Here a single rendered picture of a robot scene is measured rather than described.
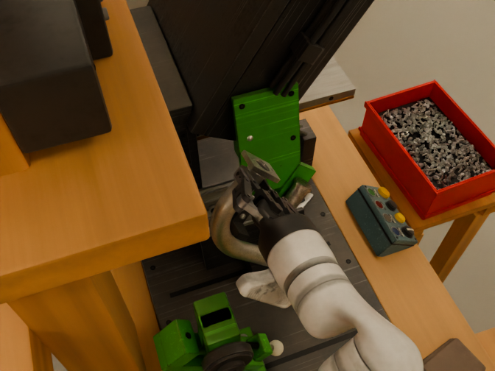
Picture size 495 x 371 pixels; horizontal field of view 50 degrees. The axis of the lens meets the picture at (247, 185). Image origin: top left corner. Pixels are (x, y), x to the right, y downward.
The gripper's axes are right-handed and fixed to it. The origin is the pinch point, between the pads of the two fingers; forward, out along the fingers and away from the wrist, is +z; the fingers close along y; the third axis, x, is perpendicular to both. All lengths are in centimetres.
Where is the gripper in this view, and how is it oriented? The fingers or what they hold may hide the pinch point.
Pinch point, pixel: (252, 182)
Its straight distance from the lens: 73.9
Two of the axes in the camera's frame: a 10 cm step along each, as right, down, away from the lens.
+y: -6.8, -3.4, -6.5
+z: -3.6, -6.1, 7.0
